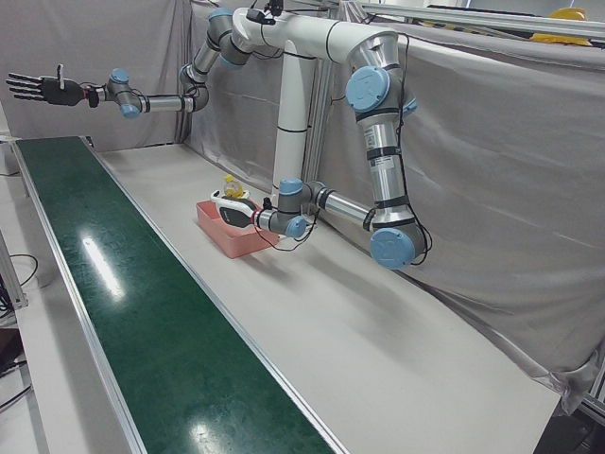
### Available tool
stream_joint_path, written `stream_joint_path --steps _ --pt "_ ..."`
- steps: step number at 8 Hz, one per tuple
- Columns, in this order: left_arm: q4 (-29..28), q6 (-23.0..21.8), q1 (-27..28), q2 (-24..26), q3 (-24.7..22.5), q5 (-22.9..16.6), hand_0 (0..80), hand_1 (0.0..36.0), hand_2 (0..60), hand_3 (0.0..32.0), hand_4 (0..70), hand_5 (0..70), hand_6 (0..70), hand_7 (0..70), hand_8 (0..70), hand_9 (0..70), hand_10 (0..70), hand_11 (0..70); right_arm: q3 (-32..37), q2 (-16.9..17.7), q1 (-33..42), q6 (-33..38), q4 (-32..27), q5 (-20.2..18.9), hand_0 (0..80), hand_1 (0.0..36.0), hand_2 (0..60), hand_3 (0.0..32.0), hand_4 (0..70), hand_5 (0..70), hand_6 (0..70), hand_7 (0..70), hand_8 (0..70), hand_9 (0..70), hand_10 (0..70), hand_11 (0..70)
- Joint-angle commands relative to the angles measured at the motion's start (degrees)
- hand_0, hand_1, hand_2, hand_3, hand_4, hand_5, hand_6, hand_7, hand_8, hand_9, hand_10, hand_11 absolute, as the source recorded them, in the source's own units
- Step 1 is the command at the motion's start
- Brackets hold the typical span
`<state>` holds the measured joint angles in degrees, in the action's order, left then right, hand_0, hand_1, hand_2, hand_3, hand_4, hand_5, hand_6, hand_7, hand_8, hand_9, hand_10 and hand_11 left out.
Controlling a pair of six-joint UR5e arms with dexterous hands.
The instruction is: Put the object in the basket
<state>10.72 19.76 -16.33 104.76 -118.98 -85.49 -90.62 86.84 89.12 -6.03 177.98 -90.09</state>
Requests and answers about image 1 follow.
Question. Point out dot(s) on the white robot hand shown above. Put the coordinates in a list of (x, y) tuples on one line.
[(234, 212)]

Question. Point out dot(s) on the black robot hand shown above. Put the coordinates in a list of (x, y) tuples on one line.
[(49, 90)]

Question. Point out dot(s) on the yellow orange drink bottle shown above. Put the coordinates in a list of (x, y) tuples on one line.
[(232, 187)]

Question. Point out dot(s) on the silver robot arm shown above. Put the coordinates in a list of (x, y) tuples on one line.
[(189, 80), (383, 156)]

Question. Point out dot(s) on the pink plastic basket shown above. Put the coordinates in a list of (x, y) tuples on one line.
[(236, 239)]

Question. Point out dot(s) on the green conveyor belt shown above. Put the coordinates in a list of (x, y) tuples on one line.
[(142, 293)]

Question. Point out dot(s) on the white robot torso column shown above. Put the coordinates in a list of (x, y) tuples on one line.
[(295, 94)]

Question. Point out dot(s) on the grey fabric curtain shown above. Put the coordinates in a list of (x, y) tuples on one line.
[(496, 189)]

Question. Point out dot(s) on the yellow hard hat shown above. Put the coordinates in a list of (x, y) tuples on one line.
[(560, 39), (567, 13)]

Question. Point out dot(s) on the black camera on torso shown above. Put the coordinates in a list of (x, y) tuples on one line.
[(259, 15)]

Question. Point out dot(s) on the aluminium frame beams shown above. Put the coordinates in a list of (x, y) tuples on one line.
[(472, 19)]

